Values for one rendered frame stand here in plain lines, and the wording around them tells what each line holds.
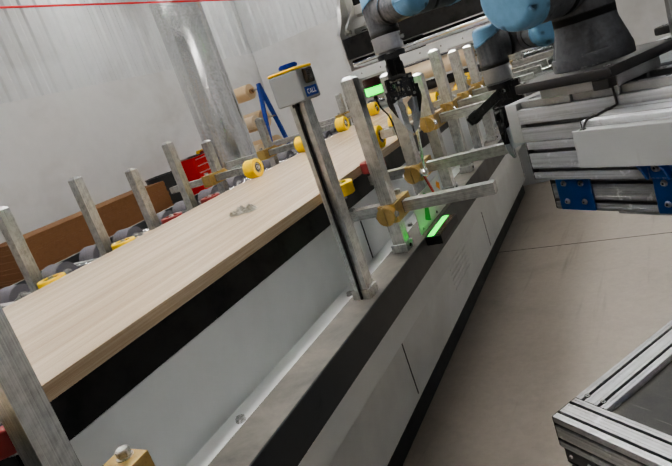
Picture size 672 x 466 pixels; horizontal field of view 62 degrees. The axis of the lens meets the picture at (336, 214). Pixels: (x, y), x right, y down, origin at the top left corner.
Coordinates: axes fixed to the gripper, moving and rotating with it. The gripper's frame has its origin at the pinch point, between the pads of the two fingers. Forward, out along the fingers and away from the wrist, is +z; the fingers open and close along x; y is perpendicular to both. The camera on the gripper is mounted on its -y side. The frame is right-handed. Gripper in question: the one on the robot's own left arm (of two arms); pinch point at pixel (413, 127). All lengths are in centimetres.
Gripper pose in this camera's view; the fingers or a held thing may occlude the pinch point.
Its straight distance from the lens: 149.6
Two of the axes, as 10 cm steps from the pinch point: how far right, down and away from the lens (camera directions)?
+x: 9.4, -2.8, -1.8
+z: 3.1, 9.3, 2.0
